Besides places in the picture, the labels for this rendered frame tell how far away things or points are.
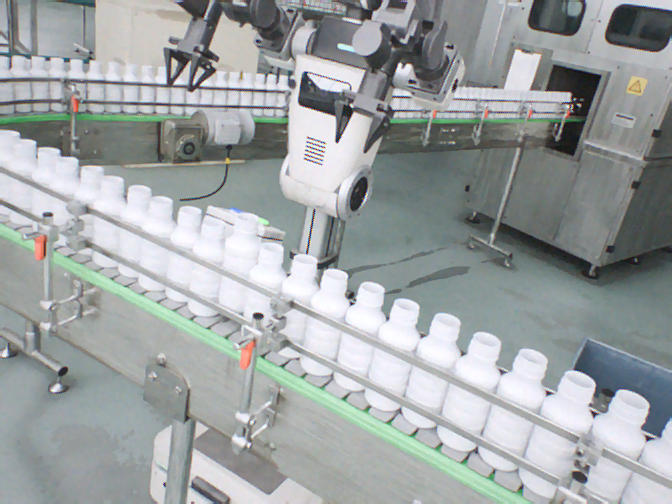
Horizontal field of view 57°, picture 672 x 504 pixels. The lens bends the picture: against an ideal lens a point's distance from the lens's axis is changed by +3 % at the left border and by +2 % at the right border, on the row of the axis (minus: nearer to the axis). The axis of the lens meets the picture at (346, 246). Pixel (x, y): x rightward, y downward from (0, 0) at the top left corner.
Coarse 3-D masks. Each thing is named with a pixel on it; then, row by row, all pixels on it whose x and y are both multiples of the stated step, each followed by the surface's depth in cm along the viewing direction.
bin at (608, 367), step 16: (592, 352) 135; (608, 352) 133; (624, 352) 131; (576, 368) 137; (592, 368) 136; (608, 368) 134; (624, 368) 132; (640, 368) 130; (656, 368) 129; (608, 384) 135; (624, 384) 133; (640, 384) 131; (656, 384) 130; (656, 400) 130; (656, 416) 131; (656, 432) 132
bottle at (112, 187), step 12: (108, 180) 111; (120, 180) 111; (108, 192) 109; (120, 192) 110; (96, 204) 109; (108, 204) 109; (120, 204) 110; (96, 228) 111; (108, 228) 110; (96, 240) 111; (108, 240) 111; (96, 252) 112; (96, 264) 113; (108, 264) 113
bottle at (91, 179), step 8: (88, 168) 114; (96, 168) 114; (88, 176) 111; (96, 176) 112; (88, 184) 112; (96, 184) 112; (80, 192) 112; (88, 192) 112; (96, 192) 113; (88, 200) 112; (80, 216) 113; (88, 216) 113; (88, 224) 114; (80, 232) 115; (88, 232) 114; (88, 248) 116
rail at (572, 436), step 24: (0, 168) 120; (48, 192) 114; (24, 216) 120; (96, 216) 109; (216, 264) 97; (264, 288) 93; (312, 312) 90; (360, 336) 86; (408, 360) 83; (456, 384) 81; (408, 408) 85; (504, 408) 78; (456, 432) 82; (552, 432) 75; (576, 432) 74; (504, 456) 80; (624, 456) 72; (552, 480) 77
